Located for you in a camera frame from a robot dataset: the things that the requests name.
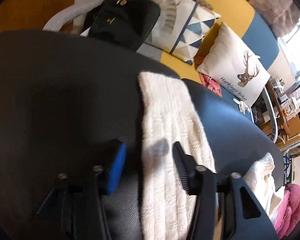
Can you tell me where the triangle pattern cushion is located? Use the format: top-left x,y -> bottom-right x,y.
145,0 -> 221,65

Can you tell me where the grey yellow blue sofa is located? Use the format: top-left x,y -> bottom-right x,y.
75,0 -> 297,143

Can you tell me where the pink garment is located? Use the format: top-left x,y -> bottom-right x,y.
274,184 -> 300,239

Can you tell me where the red crumpled cloth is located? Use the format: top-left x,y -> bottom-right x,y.
199,73 -> 222,97

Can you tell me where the black leather handbag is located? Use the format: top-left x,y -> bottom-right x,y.
83,0 -> 161,51

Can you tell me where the beige curtain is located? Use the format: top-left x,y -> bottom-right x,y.
246,0 -> 300,37

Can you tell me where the deer print cushion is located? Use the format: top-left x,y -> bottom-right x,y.
197,22 -> 270,107

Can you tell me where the wooden side table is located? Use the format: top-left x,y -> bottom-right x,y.
252,80 -> 300,150

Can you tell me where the cream knitted sweater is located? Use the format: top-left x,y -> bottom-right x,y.
137,71 -> 282,240

